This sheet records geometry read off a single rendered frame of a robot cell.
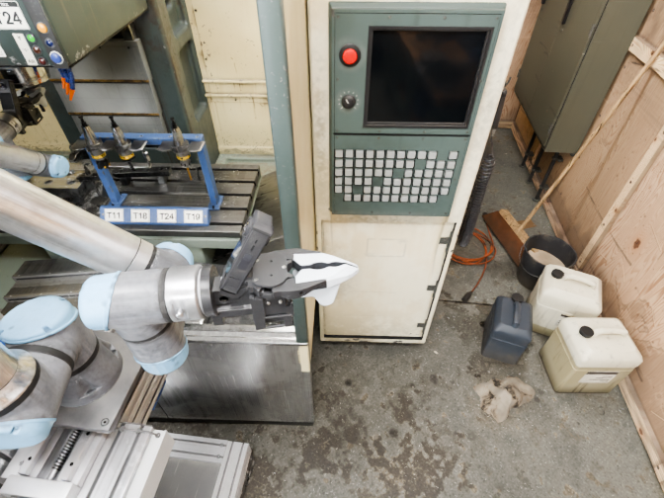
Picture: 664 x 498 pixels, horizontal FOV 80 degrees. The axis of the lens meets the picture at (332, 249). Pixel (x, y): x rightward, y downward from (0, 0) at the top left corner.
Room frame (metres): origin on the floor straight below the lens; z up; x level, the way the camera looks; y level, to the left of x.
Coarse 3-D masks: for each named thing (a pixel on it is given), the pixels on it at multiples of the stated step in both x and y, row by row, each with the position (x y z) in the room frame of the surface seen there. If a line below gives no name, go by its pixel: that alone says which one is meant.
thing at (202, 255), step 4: (188, 248) 1.19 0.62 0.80; (192, 248) 1.19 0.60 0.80; (196, 248) 1.19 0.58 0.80; (200, 248) 1.20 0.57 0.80; (204, 248) 1.22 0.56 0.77; (208, 248) 1.27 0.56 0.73; (212, 248) 1.31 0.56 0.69; (48, 252) 1.21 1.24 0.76; (52, 252) 1.21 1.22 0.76; (192, 252) 1.19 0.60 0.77; (196, 252) 1.19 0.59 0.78; (200, 252) 1.19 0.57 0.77; (204, 252) 1.21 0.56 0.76; (208, 252) 1.25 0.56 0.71; (212, 252) 1.29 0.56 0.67; (52, 256) 1.21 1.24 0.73; (56, 256) 1.21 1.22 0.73; (60, 256) 1.21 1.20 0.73; (196, 256) 1.19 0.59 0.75; (200, 256) 1.19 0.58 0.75; (204, 256) 1.20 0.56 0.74; (208, 256) 1.24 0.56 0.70; (212, 256) 1.28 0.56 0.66; (196, 260) 1.19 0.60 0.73; (200, 260) 1.19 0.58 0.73; (204, 260) 1.20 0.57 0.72; (208, 260) 1.23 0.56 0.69
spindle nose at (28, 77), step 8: (0, 72) 1.36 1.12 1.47; (8, 72) 1.36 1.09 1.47; (16, 72) 1.37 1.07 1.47; (24, 72) 1.38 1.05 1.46; (32, 72) 1.39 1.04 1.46; (40, 72) 1.42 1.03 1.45; (48, 72) 1.47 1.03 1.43; (16, 80) 1.36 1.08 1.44; (24, 80) 1.37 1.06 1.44; (32, 80) 1.38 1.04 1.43; (40, 80) 1.41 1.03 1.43; (16, 88) 1.36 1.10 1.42
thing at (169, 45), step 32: (160, 0) 1.96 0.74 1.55; (128, 32) 1.87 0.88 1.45; (160, 32) 1.90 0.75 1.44; (192, 32) 2.25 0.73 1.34; (160, 64) 1.90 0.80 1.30; (192, 64) 2.23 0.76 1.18; (160, 96) 1.90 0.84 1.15; (192, 96) 2.14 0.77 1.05; (64, 128) 1.92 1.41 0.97; (192, 128) 1.92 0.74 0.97; (160, 160) 1.89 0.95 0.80; (192, 160) 1.88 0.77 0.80
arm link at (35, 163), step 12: (0, 144) 1.01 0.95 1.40; (12, 144) 1.06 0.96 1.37; (0, 156) 0.98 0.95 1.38; (12, 156) 1.01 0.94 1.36; (24, 156) 1.05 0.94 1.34; (36, 156) 1.09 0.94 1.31; (48, 156) 1.14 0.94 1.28; (60, 156) 1.15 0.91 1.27; (12, 168) 1.02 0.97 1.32; (24, 168) 1.04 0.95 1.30; (36, 168) 1.07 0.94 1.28; (48, 168) 1.11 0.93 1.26; (60, 168) 1.13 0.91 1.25
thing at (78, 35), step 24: (0, 0) 1.23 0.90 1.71; (48, 0) 1.26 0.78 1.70; (72, 0) 1.36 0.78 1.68; (96, 0) 1.50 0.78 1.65; (120, 0) 1.65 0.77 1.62; (144, 0) 1.86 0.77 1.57; (72, 24) 1.32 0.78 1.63; (96, 24) 1.44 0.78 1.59; (120, 24) 1.59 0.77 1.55; (72, 48) 1.27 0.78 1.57; (96, 48) 1.40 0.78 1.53
